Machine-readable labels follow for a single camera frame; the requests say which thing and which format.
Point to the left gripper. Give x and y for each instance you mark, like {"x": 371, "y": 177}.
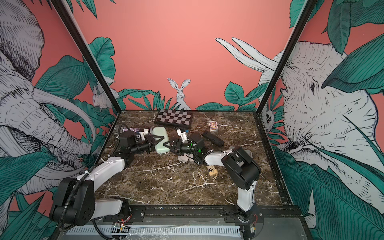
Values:
{"x": 151, "y": 143}

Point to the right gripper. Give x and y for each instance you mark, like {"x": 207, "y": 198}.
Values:
{"x": 174, "y": 149}

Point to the grey umbrella case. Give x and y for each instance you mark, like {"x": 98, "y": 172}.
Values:
{"x": 161, "y": 131}
{"x": 247, "y": 151}

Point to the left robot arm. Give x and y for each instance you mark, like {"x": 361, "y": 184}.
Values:
{"x": 75, "y": 203}

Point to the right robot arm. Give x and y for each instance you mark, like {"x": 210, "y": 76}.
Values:
{"x": 241, "y": 167}

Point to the middle open white umbrella case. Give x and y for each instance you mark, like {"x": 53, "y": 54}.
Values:
{"x": 186, "y": 158}

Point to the black folded umbrella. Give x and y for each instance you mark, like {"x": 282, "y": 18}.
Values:
{"x": 213, "y": 139}

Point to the beige folded umbrella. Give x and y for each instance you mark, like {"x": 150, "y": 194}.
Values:
{"x": 213, "y": 172}

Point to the folding chessboard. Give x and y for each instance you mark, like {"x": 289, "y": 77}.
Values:
{"x": 174, "y": 118}

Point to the glitter purple microphone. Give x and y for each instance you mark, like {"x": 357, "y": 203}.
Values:
{"x": 122, "y": 128}

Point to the playing card box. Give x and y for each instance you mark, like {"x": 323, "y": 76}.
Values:
{"x": 213, "y": 125}

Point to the white slotted cable duct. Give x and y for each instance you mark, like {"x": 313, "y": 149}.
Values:
{"x": 188, "y": 230}

